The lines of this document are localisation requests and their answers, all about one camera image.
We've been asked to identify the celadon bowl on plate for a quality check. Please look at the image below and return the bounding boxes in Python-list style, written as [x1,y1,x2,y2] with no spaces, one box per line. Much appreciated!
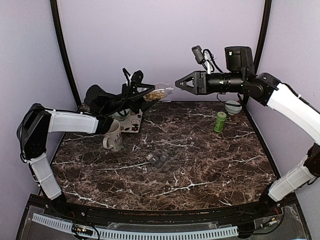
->
[112,109,130,122]

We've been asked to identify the beige pills in organizer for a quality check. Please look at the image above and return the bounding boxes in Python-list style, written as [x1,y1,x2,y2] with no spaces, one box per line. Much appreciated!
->
[146,154,153,161]

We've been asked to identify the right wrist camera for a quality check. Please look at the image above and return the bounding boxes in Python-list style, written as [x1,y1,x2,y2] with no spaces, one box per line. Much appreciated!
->
[191,45,223,75]

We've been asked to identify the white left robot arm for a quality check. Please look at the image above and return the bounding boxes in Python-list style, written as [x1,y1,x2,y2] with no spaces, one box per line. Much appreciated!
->
[16,83,155,218]

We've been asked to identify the black corner frame post left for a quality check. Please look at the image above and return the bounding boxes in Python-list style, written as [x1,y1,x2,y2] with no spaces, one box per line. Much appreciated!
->
[49,0,82,107]

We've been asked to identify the black corner frame post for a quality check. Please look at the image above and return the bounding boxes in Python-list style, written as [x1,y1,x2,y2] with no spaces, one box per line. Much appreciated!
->
[49,0,82,107]
[253,0,272,74]

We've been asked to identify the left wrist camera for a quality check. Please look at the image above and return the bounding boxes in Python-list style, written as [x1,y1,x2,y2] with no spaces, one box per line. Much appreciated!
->
[122,68,144,87]

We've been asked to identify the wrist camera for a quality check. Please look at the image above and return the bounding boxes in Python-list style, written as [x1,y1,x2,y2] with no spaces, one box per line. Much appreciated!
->
[122,68,144,87]
[191,45,223,75]

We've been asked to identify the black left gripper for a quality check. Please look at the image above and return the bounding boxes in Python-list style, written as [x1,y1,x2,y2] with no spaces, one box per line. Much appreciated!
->
[101,81,161,115]

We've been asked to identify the square floral ceramic plate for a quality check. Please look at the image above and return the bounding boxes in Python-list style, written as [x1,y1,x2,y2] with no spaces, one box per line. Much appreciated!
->
[119,109,143,134]

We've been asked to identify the white slotted cable duct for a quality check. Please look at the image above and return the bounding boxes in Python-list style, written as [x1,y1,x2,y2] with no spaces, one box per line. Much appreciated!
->
[31,213,239,240]

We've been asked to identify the beige ceramic mug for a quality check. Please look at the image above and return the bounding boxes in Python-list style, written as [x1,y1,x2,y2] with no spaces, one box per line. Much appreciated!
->
[102,120,123,152]

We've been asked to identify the green pill bottle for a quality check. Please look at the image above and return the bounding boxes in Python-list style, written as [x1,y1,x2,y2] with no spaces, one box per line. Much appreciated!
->
[214,111,227,133]

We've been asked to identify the grey weekly pill organizer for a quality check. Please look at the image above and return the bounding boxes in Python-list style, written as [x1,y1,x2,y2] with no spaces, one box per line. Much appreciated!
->
[146,152,169,169]

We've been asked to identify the small celadon bowl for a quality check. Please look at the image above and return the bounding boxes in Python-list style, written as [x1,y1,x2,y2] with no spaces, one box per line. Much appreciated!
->
[224,100,242,116]

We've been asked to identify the black corner frame post right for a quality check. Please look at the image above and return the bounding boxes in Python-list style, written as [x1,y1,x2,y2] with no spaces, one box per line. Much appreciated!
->
[253,0,272,74]

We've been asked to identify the black front rail base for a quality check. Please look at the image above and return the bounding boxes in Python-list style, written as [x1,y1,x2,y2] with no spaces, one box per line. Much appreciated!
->
[62,201,287,232]

